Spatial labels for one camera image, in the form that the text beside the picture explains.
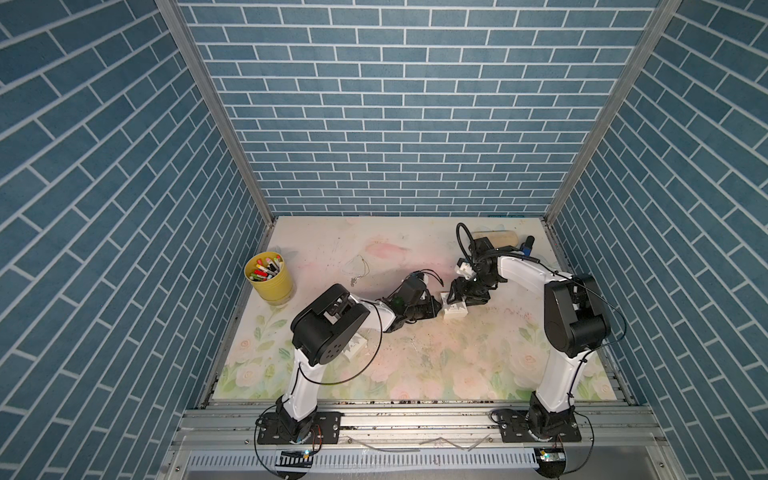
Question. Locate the yellow cup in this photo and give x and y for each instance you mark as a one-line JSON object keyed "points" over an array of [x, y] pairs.
{"points": [[277, 291]]}

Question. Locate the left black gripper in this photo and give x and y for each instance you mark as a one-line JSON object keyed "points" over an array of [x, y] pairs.
{"points": [[430, 303]]}

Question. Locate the blue black marker pen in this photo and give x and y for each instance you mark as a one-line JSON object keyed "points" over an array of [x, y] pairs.
{"points": [[526, 246]]}

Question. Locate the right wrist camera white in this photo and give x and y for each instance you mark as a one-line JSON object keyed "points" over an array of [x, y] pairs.
{"points": [[465, 269]]}

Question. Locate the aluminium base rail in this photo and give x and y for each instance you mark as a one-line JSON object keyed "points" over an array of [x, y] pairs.
{"points": [[606, 439]]}

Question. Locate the white jewelry box lid bow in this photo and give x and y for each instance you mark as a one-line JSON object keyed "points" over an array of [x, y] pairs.
{"points": [[453, 311]]}

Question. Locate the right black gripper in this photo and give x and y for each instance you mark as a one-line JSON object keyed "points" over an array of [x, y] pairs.
{"points": [[458, 290]]}

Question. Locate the markers in cup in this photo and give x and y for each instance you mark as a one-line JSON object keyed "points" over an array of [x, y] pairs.
{"points": [[265, 268]]}

